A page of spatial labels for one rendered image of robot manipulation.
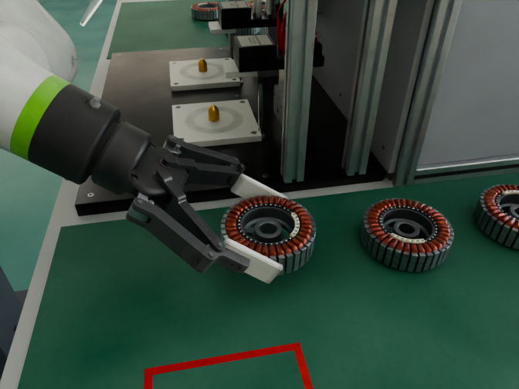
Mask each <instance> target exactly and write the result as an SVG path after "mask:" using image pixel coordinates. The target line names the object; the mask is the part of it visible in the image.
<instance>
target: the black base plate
mask: <svg viewBox="0 0 519 389"><path fill-rule="evenodd" d="M220 58H232V59H234V58H233V49H230V48H229V46H216V47H204V48H191V49H166V50H154V51H141V52H117V53H112V56H111V59H110V65H109V69H108V72H107V78H106V81H105V84H104V88H103V93H102V97H101V99H102V100H103V101H105V102H107V103H109V104H111V105H113V106H115V107H116V108H118V109H119V110H120V119H119V122H118V123H119V124H120V123H121V122H125V121H127V122H128V123H130V124H132V125H134V126H136V127H138V128H140V129H141V130H143V131H145V132H147V133H149V134H150V135H151V136H152V142H151V143H152V144H153V145H154V146H157V147H163V145H164V143H165V141H166V140H167V138H168V135H174V130H173V117H172V105H181V104H190V103H209V102H219V101H228V100H246V99H247V100H248V101H249V105H250V107H251V109H252V112H253V115H254V117H255V119H256V122H257V125H258V83H263V134H265V137H264V138H263V139H262V141H257V142H249V143H240V144H225V145H217V146H208V147H204V148H207V149H209V150H212V151H217V152H219V153H222V154H227V155H229V156H233V157H236V158H238V159H239V162H240V163H241V164H243V165H244V166H245V170H244V171H243V174H245V175H247V176H249V177H251V178H253V179H255V180H256V181H258V182H260V183H261V184H264V185H266V186H267V187H269V188H272V189H273V190H274V191H277V192H279V193H283V192H290V191H302V190H309V189H316V188H329V187H336V186H342V185H350V184H362V183H368V182H376V181H383V178H384V174H385V169H384V168H383V167H382V165H381V164H380V163H379V161H378V160H377V159H376V157H375V156H374V154H373V153H372V152H371V151H370V152H369V156H368V164H367V168H366V173H365V174H358V172H355V173H354V175H352V176H347V175H346V173H345V169H343V168H342V166H341V164H342V158H343V153H344V142H345V136H346V130H347V125H348V121H347V119H346V118H345V117H344V115H343V114H342V112H341V111H340V110H339V109H338V107H337V106H336V105H335V103H334V102H333V101H332V99H331V98H330V97H329V96H328V95H327V93H326V92H325V90H324V89H323V87H322V86H321V85H320V84H319V82H318V81H317V80H316V79H315V77H314V76H313V74H312V79H311V89H310V111H309V121H308V128H307V148H306V158H305V168H304V181H298V182H297V180H296V179H293V180H292V182H291V183H284V180H283V176H282V175H281V173H280V168H281V146H282V127H281V125H280V122H279V121H278V119H277V117H276V114H275V113H274V111H273V98H274V85H280V84H284V69H279V76H275V77H263V78H258V77H257V76H246V77H241V80H242V81H243V84H242V85H240V86H231V87H221V88H211V89H200V90H181V91H171V80H170V67H169V62H174V61H185V60H197V59H220ZM231 188H232V186H222V185H210V184H187V185H186V186H184V189H183V192H184V193H185V195H186V200H187V202H188V203H189V204H190V203H197V202H204V201H216V200H223V199H230V198H241V197H240V196H238V195H237V194H234V193H232V192H231ZM133 200H134V197H133V196H131V195H130V194H128V193H127V192H124V193H123V194H115V193H113V192H112V191H109V190H107V189H105V188H102V187H101V186H99V185H97V184H94V183H93V181H92V180H91V175H90V176H89V177H88V178H87V180H86V181H85V182H84V183H82V184H80V186H79V190H78V193H77V197H76V203H75V207H76V211H77V214H78V216H84V215H97V214H104V213H111V212H118V211H128V210H129V208H130V206H131V204H132V202H133Z"/></svg>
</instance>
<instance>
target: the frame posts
mask: <svg viewBox="0 0 519 389"><path fill-rule="evenodd" d="M397 1H398V0H365V4H364V10H363V16H362V22H361V32H360V38H359V43H358V54H357V59H356V65H355V71H354V82H353V87H352V93H351V103H350V109H349V114H348V125H347V130H346V136H345V142H344V153H343V158H342V164H341V166H342V168H343V169H345V173H346V175H347V176H352V175H354V173H355V172H358V174H365V173H366V168H367V164H368V156H369V152H370V147H371V140H372V135H373V131H374V126H375V119H376V114H377V110H378V102H379V98H380V93H381V89H382V81H383V77H384V72H385V64H386V60H387V56H388V48H389V43H390V39H391V35H392V27H393V22H394V18H395V10H396V6H397ZM316 19H317V0H287V20H286V41H285V62H284V84H283V125H282V146H281V168H280V173H281V175H282V176H283V180H284V183H291V182H292V180H293V179H296V180H297V182H298V181H304V168H305V158H306V148H307V128H308V119H309V109H310V89H311V79H312V69H313V59H314V40H315V29H316ZM240 35H241V29H236V33H228V37H229V48H230V49H234V46H233V36H240ZM270 37H271V38H272V40H273V41H274V42H275V44H276V45H277V32H276V27H270Z"/></svg>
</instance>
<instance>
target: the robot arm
mask: <svg viewBox="0 0 519 389"><path fill-rule="evenodd" d="M77 68H78V57H77V53H76V48H75V46H74V44H73V41H72V39H71V38H70V36H69V35H68V34H67V32H66V31H65V30H64V29H63V28H62V27H61V26H60V24H59V23H58V22H57V21H56V20H55V19H54V18H53V17H52V16H51V15H50V14H49V13H48V12H47V11H46V10H45V9H44V8H43V7H42V6H41V5H40V4H39V2H38V1H37V0H0V148H1V149H3V150H5V151H8V152H10V153H12V154H15V155H17V156H19V157H21V158H23V159H25V160H27V161H30V162H32V163H34V164H36V165H38V166H40V167H42V168H44V169H46V170H48V171H51V172H53V173H54V174H57V175H59V176H61V177H63V178H64V179H65V180H67V181H72V182H73V183H75V184H82V183H84V182H85V181H86V180H87V178H88V177H89V176H90V175H91V180H92V181H93V183H94V184H97V185H99V186H101V187H102V188H105V189H107V190H109V191H112V192H113V193H115V194H117V195H122V194H123V193H124V192H127V193H128V194H130V195H131V196H133V197H134V200H133V202H132V204H131V206H130V208H129V210H128V212H127V214H126V219H127V220H128V221H129V222H132V223H134V224H136V225H139V226H141V227H142V228H145V229H147V230H148V231H149V232H150V233H151V234H152V235H153V236H154V237H156V238H157V239H158V240H160V241H161V242H162V243H163V244H165V245H166V246H167V247H168V248H170V250H172V251H173V252H174V253H175V254H176V255H178V256H179V257H180V258H181V259H183V260H184V261H185V262H187V263H188V264H189V265H190V266H191V267H192V268H193V269H195V270H196V271H197V272H199V273H204V272H205V271H206V270H207V268H208V267H209V266H211V265H212V263H218V264H220V265H222V266H225V267H226V268H228V269H231V270H234V271H235V272H237V273H244V272H245V273H247V274H249V275H251V276H253V277H255V278H257V279H259V280H261V281H263V282H266V283H268V284H269V283H271V281H272V280H273V279H274V278H275V277H276V276H277V275H278V274H279V273H280V272H281V271H282V270H283V265H281V264H279V263H278V262H275V261H273V260H272V259H269V258H267V257H266V256H264V255H261V254H259V253H258V252H255V251H253V250H252V249H249V248H247V247H245V246H244V245H241V244H239V243H238V242H235V241H233V240H232V239H230V238H226V239H225V240H224V242H222V241H221V239H220V238H219V237H218V236H217V235H216V234H215V233H214V231H213V230H211V229H210V227H209V226H208V225H207V224H206V223H205V221H204V220H203V219H202V218H201V217H200V215H199V214H198V213H197V212H196V211H195V209H194V208H193V207H192V206H191V205H190V204H189V203H188V202H187V200H186V195H185V193H184V192H183V189H184V186H186V185H187V184H210V185H221V186H232V188H231V192H232V193H234V194H236V195H238V196H240V197H242V198H245V199H247V198H250V197H253V198H254V196H258V195H259V196H260V197H261V196H262V195H267V197H268V199H269V195H274V196H275V197H276V196H280V197H282V198H288V197H287V196H285V195H283V194H281V193H279V192H277V191H274V190H273V189H272V188H269V187H267V186H266V185H264V184H261V183H260V182H258V181H256V180H255V179H253V178H251V177H249V176H247V175H245V174H243V171H244V170H245V166H244V165H243V164H241V163H240V162H239V159H238V158H236V157H233V156H229V155H227V154H222V153H219V152H217V151H212V150H209V149H207V148H204V147H200V146H197V145H194V144H190V143H187V142H185V141H183V140H181V139H179V138H177V137H176V136H174V135H168V138H167V140H166V141H165V143H164V145H163V147H157V146H154V145H153V144H152V143H151V142H152V136H151V135H150V134H149V133H147V132H145V131H143V130H141V129H140V128H138V127H136V126H134V125H132V124H130V123H128V122H127V121H125V122H121V123H120V124H119V123H118V122H119V119H120V110H119V109H118V108H116V107H115V106H113V105H111V104H109V103H107V102H105V101H103V100H102V99H100V98H99V97H97V96H94V95H92V94H90V93H88V92H87V91H85V90H82V89H80V88H79V87H78V86H75V85H73V84H72V82H73V81H74V79H75V76H76V72H77ZM226 163H227V165H226V166H224V165H225V164H226ZM275 197H274V199H275ZM209 244H210V245H211V247H210V248H209ZM199 257H201V258H199Z"/></svg>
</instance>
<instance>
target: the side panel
mask: <svg viewBox="0 0 519 389"><path fill-rule="evenodd" d="M515 172H519V0H435V1H434V5H433V8H432V14H431V18H430V21H429V28H428V31H427V34H426V40H425V44H424V47H423V51H422V57H421V60H420V64H419V70H418V73H417V77H416V83H415V86H414V90H413V94H412V99H411V103H410V107H409V112H408V116H407V120H406V123H405V129H404V133H403V136H402V142H401V146H400V149H399V155H398V159H397V162H396V166H395V172H394V173H388V179H389V180H390V181H392V184H393V186H394V187H399V186H402V184H405V185H412V184H425V183H431V182H438V181H450V180H457V179H464V178H476V177H483V176H490V175H496V174H509V173H515Z"/></svg>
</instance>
